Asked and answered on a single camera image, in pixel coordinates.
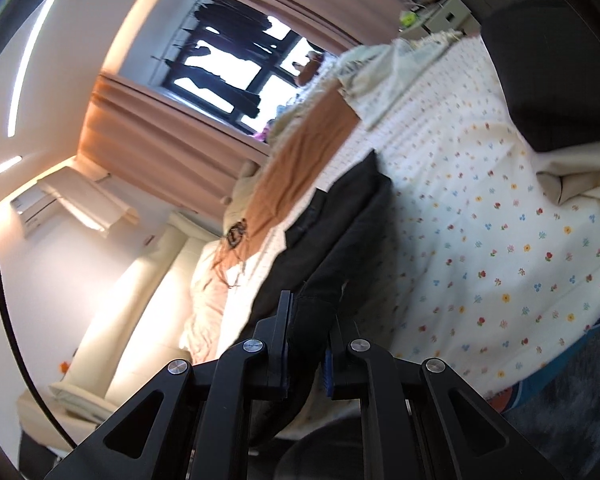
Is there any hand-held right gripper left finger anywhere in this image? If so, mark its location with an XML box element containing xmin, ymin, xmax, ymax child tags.
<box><xmin>42</xmin><ymin>289</ymin><xmax>296</xmax><ymax>480</ymax></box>

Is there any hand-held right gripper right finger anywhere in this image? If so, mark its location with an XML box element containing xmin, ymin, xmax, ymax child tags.
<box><xmin>322</xmin><ymin>317</ymin><xmax>566</xmax><ymax>480</ymax></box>

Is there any black long-sleeved shirt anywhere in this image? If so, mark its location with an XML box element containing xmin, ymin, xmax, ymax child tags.
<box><xmin>215</xmin><ymin>149</ymin><xmax>396</xmax><ymax>443</ymax></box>

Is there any beige upholstered bed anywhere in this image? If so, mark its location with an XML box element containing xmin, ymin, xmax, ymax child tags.
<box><xmin>17</xmin><ymin>30</ymin><xmax>600</xmax><ymax>456</ymax></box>

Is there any beige plush toy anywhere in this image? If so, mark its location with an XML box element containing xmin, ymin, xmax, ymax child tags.
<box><xmin>222</xmin><ymin>160</ymin><xmax>262</xmax><ymax>221</ymax></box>

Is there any orange blanket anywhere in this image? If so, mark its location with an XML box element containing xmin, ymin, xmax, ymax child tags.
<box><xmin>180</xmin><ymin>87</ymin><xmax>361</xmax><ymax>366</ymax></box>

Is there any white floral bed sheet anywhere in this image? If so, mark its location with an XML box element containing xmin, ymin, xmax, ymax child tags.
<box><xmin>220</xmin><ymin>30</ymin><xmax>600</xmax><ymax>436</ymax></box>

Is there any beige blanket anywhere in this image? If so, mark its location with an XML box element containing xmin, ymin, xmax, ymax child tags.
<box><xmin>267</xmin><ymin>105</ymin><xmax>307</xmax><ymax>147</ymax></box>

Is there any long black hanging coat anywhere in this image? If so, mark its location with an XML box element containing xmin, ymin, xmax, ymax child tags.
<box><xmin>180</xmin><ymin>42</ymin><xmax>263</xmax><ymax>118</ymax></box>

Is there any pale crumpled blanket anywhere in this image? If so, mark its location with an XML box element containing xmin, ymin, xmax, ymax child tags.
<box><xmin>325</xmin><ymin>30</ymin><xmax>476</xmax><ymax>128</ymax></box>

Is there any dark framed window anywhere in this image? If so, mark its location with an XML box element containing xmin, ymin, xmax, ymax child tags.
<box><xmin>150</xmin><ymin>0</ymin><xmax>331</xmax><ymax>136</ymax></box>

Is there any brown plush toy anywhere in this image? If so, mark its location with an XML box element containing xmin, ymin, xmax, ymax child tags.
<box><xmin>295</xmin><ymin>52</ymin><xmax>327</xmax><ymax>87</ymax></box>

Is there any white air conditioner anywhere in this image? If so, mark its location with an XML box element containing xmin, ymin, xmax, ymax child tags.
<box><xmin>10</xmin><ymin>167</ymin><xmax>111</xmax><ymax>238</ymax></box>

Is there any beige cloth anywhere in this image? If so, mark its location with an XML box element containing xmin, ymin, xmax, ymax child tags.
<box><xmin>536</xmin><ymin>147</ymin><xmax>600</xmax><ymax>206</ymax></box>

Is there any dark hanging jacket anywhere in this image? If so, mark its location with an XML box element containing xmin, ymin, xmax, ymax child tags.
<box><xmin>192</xmin><ymin>0</ymin><xmax>281</xmax><ymax>46</ymax></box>

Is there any white nightstand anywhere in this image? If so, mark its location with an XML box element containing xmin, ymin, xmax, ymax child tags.
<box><xmin>422</xmin><ymin>0</ymin><xmax>481</xmax><ymax>33</ymax></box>

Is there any black chair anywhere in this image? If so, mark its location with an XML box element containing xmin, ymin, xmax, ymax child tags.
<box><xmin>480</xmin><ymin>2</ymin><xmax>600</xmax><ymax>153</ymax></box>

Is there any ceiling light strip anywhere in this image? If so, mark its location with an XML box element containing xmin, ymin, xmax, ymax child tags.
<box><xmin>5</xmin><ymin>0</ymin><xmax>66</xmax><ymax>138</ymax></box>

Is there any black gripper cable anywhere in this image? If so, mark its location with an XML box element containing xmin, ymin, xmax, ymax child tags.
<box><xmin>0</xmin><ymin>225</ymin><xmax>78</xmax><ymax>453</ymax></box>

